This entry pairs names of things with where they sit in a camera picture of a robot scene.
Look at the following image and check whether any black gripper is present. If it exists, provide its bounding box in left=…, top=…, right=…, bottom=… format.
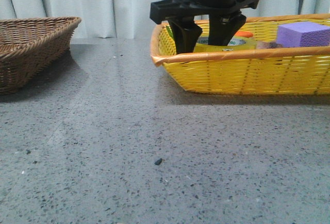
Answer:
left=150, top=0, right=259, bottom=54

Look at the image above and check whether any yellow packing tape roll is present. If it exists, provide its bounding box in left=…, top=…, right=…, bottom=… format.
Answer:
left=193, top=36, right=257, bottom=53

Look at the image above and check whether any orange toy carrot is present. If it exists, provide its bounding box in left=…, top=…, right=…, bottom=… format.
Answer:
left=166, top=26, right=254, bottom=39

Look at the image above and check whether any brown crumpled toy piece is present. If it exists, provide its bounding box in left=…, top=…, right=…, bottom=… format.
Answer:
left=256, top=41, right=283, bottom=49

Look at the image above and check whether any purple foam cube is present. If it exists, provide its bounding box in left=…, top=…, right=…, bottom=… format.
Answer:
left=276, top=22, right=329, bottom=47

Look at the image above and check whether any yellow woven plastic basket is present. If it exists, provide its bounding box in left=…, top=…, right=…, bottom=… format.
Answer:
left=151, top=23, right=329, bottom=95

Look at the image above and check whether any small black debris chip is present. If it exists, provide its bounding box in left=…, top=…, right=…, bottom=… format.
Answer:
left=154, top=158, right=163, bottom=165

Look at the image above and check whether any brown wicker basket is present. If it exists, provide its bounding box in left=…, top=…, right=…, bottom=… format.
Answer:
left=1, top=16, right=81, bottom=94

